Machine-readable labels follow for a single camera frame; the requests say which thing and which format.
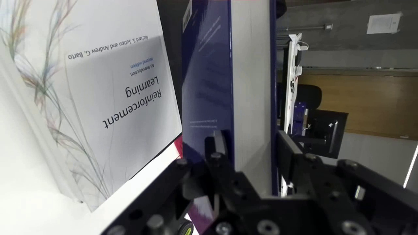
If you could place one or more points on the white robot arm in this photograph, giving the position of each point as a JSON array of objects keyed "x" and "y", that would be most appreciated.
[{"x": 295, "y": 73}]

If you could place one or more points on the yellow side table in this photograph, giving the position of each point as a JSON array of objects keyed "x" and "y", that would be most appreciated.
[{"x": 383, "y": 105}]

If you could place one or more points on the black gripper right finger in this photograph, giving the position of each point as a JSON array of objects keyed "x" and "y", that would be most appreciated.
[{"x": 314, "y": 181}]

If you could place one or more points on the white reinforcement learning book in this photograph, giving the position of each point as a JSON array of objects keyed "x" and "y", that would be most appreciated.
[{"x": 93, "y": 78}]

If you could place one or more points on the blue book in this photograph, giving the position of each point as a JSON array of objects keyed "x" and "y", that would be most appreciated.
[{"x": 204, "y": 21}]

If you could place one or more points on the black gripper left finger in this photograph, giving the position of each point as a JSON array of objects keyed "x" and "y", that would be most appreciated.
[{"x": 231, "y": 185}]

